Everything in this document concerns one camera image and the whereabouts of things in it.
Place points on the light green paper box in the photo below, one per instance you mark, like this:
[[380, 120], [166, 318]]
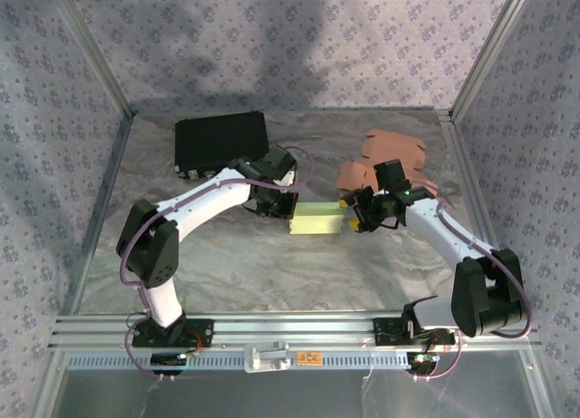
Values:
[[317, 220]]

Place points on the orange cardboard box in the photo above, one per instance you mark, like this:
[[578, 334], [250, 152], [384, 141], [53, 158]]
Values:
[[394, 148]]

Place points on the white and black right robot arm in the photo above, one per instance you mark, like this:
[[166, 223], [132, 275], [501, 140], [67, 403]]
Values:
[[444, 232]]

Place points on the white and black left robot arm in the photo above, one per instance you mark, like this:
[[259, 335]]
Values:
[[208, 200]]

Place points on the black hard case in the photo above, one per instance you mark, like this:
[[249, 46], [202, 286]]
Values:
[[217, 141]]

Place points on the orange label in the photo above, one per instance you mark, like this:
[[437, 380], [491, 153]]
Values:
[[309, 358]]

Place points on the right control board green light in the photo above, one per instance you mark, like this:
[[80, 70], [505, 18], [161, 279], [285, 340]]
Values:
[[421, 361]]

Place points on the control board green light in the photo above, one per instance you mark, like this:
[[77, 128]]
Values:
[[167, 359], [421, 361]]

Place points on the grey metal sheet panel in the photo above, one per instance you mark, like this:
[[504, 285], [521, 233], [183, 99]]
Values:
[[294, 395]]

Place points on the left control board green light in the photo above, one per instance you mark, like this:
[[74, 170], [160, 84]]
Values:
[[167, 359]]

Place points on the aluminium right side rail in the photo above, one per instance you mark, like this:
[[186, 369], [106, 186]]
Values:
[[464, 164]]

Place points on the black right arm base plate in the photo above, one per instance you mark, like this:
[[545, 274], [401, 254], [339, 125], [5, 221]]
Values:
[[385, 332]]

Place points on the aluminium front frame rail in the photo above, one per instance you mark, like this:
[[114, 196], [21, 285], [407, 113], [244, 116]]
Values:
[[294, 329]]

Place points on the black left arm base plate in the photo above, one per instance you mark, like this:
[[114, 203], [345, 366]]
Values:
[[199, 332]]

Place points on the white plastic bracket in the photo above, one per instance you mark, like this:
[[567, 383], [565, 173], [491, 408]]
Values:
[[265, 359]]

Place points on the aluminium left side rail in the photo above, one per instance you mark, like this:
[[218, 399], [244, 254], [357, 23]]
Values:
[[108, 196]]

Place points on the aluminium right frame post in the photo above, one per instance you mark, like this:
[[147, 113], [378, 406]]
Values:
[[489, 51]]

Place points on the aluminium frame post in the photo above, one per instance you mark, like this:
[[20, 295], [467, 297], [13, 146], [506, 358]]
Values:
[[93, 51], [489, 51]]

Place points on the aluminium left frame post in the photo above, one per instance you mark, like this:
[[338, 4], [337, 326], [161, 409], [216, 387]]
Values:
[[93, 51]]

